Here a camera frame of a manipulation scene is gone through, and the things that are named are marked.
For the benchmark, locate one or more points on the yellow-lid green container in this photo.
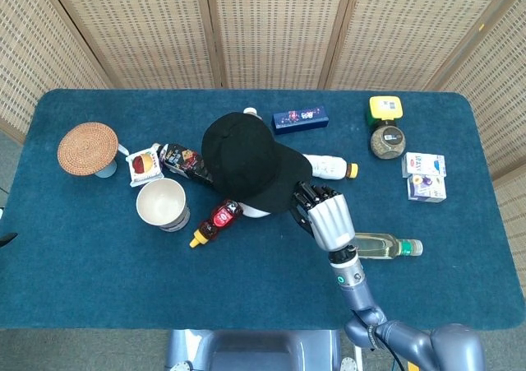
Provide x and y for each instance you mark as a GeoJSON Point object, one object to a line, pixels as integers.
{"type": "Point", "coordinates": [384, 108]}

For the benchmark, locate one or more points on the white fruit picture box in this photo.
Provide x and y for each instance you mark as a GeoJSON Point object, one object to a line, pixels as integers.
{"type": "Point", "coordinates": [144, 165]}

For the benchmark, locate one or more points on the woven folding screen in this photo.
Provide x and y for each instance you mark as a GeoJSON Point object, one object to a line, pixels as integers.
{"type": "Point", "coordinates": [267, 29]}

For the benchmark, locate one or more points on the light blue cup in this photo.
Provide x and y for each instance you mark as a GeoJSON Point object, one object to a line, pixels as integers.
{"type": "Point", "coordinates": [107, 170]}

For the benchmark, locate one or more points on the blue tablecloth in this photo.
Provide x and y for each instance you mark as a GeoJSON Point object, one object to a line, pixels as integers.
{"type": "Point", "coordinates": [123, 280]}

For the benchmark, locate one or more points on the grey robot torso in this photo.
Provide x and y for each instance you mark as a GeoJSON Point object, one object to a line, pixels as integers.
{"type": "Point", "coordinates": [255, 350]}

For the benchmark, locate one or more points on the beige bowl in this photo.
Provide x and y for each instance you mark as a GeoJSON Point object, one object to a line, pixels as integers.
{"type": "Point", "coordinates": [160, 202]}

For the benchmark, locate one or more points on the dark blue rectangular box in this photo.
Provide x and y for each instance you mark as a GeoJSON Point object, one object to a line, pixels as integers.
{"type": "Point", "coordinates": [300, 120]}

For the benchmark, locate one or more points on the bear-shaped honey bottle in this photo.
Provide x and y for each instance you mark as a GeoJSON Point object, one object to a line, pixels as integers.
{"type": "Point", "coordinates": [222, 216]}

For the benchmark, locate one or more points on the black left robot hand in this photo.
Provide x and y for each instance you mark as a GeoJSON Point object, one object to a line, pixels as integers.
{"type": "Point", "coordinates": [7, 238]}

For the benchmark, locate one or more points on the round rattan coaster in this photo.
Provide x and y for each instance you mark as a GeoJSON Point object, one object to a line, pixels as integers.
{"type": "Point", "coordinates": [86, 149]}

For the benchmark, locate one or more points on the round glass spice jar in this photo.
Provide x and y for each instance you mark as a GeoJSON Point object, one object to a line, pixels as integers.
{"type": "Point", "coordinates": [388, 142]}

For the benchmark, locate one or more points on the clear yellow oil bottle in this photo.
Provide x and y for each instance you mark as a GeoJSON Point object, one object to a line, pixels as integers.
{"type": "Point", "coordinates": [382, 247]}

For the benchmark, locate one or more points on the white and blue carton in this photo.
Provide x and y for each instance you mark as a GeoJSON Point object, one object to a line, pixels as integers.
{"type": "Point", "coordinates": [423, 164]}

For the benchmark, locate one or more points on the black baseball cap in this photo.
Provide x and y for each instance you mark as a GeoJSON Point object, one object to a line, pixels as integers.
{"type": "Point", "coordinates": [246, 161]}

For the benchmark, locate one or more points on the purple and white carton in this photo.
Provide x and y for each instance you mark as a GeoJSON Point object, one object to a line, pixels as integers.
{"type": "Point", "coordinates": [425, 188]}

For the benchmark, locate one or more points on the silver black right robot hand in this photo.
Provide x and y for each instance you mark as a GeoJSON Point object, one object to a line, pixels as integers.
{"type": "Point", "coordinates": [330, 219]}

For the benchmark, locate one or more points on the white bottle with yellow cap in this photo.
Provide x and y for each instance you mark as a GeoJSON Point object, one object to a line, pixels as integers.
{"type": "Point", "coordinates": [328, 166]}

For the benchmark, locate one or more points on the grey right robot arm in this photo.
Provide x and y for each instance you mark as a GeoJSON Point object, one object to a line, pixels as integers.
{"type": "Point", "coordinates": [357, 293]}

